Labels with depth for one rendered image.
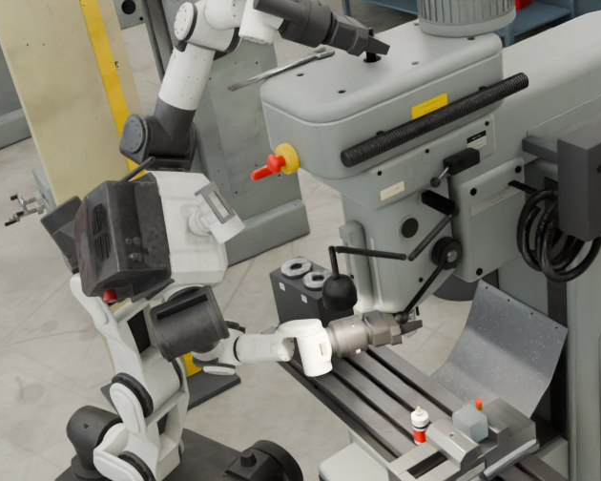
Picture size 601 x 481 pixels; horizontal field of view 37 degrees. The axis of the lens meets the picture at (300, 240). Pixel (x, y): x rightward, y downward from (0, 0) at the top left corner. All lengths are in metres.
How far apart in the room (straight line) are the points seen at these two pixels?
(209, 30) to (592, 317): 1.15
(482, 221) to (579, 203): 0.26
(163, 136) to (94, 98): 1.45
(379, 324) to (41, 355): 2.79
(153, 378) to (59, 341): 2.29
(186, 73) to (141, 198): 0.28
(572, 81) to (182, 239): 0.92
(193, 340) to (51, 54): 1.67
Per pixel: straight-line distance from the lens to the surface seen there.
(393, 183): 1.79
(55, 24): 3.35
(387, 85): 1.71
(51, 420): 4.21
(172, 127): 2.02
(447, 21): 1.88
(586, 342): 2.36
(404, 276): 1.94
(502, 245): 2.08
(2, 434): 4.25
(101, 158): 3.53
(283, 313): 2.66
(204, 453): 2.91
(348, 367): 2.51
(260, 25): 1.70
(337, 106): 1.65
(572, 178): 1.82
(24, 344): 4.77
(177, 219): 1.97
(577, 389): 2.45
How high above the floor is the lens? 2.52
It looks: 30 degrees down
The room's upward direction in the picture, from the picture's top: 11 degrees counter-clockwise
